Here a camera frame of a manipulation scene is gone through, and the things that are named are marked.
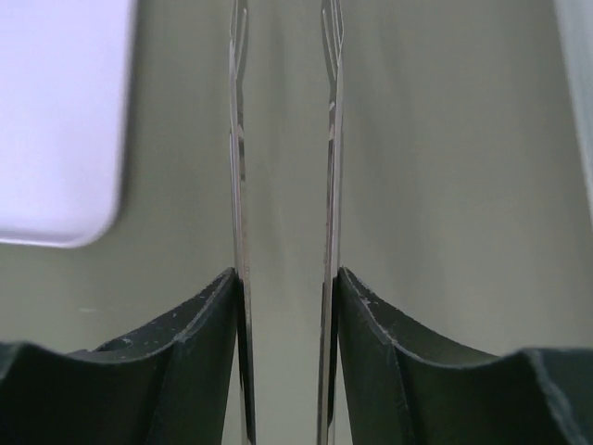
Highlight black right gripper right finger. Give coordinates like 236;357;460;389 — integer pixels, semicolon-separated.
338;269;592;444

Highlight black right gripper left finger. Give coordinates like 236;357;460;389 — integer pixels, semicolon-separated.
1;269;237;444

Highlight metal tongs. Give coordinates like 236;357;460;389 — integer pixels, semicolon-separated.
228;1;344;444

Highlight lavender plastic tray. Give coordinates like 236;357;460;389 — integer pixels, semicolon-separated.
1;1;138;248

